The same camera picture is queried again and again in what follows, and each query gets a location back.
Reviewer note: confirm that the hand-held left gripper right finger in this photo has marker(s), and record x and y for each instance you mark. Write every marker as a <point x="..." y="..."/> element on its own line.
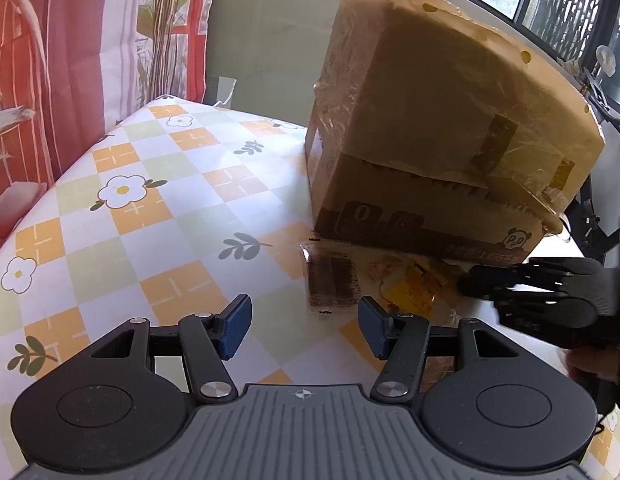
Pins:
<point x="372" y="327"/>

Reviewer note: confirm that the yellow snack packet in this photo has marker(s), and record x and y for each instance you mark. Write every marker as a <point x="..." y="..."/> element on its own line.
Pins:
<point x="410" y="285"/>

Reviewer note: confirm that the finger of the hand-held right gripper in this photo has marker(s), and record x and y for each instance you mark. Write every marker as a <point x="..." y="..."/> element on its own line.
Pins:
<point x="527" y="312"/>
<point x="495" y="276"/>

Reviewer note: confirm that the checkered floral tablecloth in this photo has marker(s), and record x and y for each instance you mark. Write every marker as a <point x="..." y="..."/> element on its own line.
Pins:
<point x="139" y="240"/>

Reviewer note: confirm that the black perforated screen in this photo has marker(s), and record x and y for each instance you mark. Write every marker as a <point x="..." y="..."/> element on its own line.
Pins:
<point x="570" y="5"/>

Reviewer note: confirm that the black stand with white knob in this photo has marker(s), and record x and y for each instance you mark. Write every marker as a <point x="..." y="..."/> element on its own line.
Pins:
<point x="602" y="85"/>

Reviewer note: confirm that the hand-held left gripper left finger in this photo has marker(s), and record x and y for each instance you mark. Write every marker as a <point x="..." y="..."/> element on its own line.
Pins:
<point x="237" y="325"/>

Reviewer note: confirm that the clear brown snack packet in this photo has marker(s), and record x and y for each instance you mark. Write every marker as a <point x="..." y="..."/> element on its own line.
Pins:
<point x="331" y="277"/>

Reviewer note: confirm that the red printed curtain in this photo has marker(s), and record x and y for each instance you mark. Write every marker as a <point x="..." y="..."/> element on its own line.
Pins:
<point x="64" y="50"/>

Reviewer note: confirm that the taped cardboard box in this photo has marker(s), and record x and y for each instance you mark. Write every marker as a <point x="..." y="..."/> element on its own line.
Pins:
<point x="430" y="125"/>

